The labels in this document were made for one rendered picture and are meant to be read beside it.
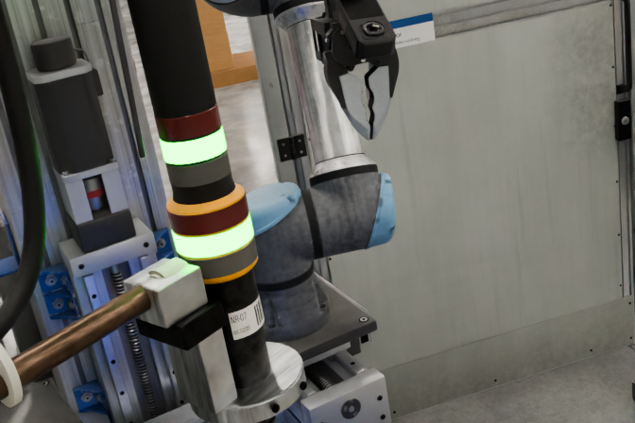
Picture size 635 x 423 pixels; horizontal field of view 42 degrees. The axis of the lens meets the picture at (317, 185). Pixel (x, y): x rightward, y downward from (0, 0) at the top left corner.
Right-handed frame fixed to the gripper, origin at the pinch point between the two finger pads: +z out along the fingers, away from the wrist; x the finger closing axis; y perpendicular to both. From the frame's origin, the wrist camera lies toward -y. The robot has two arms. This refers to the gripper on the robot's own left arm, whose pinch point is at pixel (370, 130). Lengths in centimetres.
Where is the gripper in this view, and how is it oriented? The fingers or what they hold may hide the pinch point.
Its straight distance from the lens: 101.0
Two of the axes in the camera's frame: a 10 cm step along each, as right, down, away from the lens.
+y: -2.9, -2.9, 9.1
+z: 1.6, 9.3, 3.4
